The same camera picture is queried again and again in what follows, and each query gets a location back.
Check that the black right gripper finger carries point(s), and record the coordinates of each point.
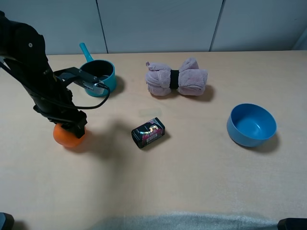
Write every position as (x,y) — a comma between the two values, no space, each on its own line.
(74,129)

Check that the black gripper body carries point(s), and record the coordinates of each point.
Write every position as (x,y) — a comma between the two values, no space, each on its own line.
(68,117)

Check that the orange fruit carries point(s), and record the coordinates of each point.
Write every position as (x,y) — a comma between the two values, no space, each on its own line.
(66,138)

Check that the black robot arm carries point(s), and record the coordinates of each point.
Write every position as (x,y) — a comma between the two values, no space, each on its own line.
(23,50)

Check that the black soap box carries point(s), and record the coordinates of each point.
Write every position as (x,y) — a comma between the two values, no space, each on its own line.
(148,132)

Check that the pink rolled towel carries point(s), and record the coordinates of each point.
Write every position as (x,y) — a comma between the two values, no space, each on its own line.
(188,80)

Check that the blue plastic bowl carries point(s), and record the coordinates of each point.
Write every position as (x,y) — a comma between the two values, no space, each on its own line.
(250,125)

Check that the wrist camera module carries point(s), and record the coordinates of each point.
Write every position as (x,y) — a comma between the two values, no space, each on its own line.
(82,79)

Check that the teal saucepan with handle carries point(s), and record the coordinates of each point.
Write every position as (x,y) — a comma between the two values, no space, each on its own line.
(103,70)

